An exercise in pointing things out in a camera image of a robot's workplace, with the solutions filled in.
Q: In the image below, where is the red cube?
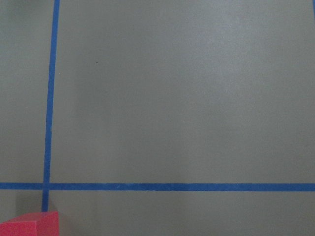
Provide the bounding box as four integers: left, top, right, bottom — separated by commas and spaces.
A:
0, 211, 60, 236

